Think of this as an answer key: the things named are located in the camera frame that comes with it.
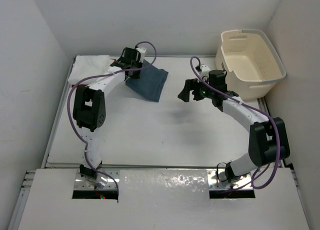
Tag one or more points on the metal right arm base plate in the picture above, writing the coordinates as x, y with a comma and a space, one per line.
217, 182

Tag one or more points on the blue garment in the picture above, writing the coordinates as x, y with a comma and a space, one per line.
150, 83

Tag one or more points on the white t shirt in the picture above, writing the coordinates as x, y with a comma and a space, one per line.
99, 58

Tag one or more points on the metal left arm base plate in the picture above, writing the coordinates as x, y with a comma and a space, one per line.
87, 179

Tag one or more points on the red polo t shirt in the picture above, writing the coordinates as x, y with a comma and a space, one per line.
112, 62

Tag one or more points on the cream plastic laundry basket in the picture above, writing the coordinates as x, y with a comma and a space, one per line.
251, 63

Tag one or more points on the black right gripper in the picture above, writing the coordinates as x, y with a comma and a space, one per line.
190, 84

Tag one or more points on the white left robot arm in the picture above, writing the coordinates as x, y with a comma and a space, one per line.
86, 107

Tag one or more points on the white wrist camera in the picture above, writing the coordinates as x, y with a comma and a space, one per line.
203, 71
142, 53

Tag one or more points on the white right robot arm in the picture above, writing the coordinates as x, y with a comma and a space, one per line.
268, 141

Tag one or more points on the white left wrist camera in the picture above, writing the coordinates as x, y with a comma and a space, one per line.
142, 53

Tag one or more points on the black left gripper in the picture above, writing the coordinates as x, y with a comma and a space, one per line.
135, 75

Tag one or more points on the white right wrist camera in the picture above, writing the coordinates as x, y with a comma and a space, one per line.
203, 71

